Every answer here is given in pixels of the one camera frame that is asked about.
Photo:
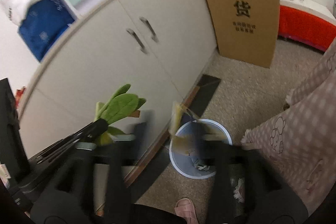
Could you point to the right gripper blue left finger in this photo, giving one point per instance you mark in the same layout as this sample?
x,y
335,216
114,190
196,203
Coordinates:
x,y
130,144

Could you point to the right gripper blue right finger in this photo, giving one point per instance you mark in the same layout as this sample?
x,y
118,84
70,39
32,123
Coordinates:
x,y
212,148

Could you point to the yellow white carton box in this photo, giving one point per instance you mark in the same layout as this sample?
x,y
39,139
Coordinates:
x,y
184,128

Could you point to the green plush leaf toy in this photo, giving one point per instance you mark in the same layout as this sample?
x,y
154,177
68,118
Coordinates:
x,y
121,105

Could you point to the light blue trash bin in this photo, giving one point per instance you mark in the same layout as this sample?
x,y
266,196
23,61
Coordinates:
x,y
191,166

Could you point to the pink slipper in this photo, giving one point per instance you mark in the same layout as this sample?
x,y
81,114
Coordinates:
x,y
185,208

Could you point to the pink checkered tablecloth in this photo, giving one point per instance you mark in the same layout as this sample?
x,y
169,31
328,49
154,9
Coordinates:
x,y
300,141

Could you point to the white low cabinet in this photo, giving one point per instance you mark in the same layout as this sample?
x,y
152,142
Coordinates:
x,y
160,47

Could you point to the red storage box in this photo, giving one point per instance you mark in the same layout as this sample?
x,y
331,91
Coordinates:
x,y
305,28

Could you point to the blue paper bag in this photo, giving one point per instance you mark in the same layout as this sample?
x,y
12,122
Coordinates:
x,y
46,20

